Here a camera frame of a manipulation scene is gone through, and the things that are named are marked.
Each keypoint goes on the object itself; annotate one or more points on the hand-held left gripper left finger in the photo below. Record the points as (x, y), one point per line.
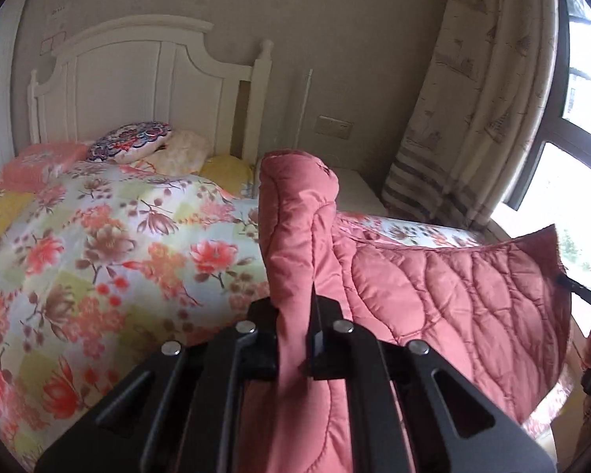
(263, 335)

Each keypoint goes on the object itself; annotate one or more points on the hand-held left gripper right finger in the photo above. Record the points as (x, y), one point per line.
(325, 335)

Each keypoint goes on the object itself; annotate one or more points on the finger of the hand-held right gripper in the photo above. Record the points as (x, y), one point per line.
(581, 295)

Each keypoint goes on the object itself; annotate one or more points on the pink quilted jacket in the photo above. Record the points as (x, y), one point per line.
(423, 295)

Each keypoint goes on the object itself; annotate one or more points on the dark framed window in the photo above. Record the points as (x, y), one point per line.
(571, 182)

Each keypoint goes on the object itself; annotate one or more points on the white nightstand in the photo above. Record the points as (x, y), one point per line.
(359, 189)

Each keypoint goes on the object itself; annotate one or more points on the yellow pillow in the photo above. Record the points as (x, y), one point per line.
(226, 170)

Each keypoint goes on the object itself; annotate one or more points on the floral bed cover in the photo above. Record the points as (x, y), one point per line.
(103, 266)

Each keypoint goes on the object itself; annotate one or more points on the beige plush cushion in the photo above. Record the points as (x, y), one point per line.
(182, 152)

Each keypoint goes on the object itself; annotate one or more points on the printed beige curtain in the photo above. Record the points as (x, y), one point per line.
(473, 108)

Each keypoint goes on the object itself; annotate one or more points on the white upright pole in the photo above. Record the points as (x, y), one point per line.
(304, 108)

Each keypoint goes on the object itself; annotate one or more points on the mandala patterned pillow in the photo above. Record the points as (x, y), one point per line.
(128, 140)

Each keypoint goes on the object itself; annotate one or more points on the yellow printed bed sheet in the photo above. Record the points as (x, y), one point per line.
(0, 217)

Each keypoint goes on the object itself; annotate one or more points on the white wooden bed headboard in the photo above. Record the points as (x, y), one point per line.
(128, 79)

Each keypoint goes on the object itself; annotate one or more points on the beige wall socket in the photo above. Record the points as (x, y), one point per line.
(333, 126)

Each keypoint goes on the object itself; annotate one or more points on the wall switch panel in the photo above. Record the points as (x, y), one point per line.
(53, 43)

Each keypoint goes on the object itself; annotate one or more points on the white wall notice paper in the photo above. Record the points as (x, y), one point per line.
(57, 19)

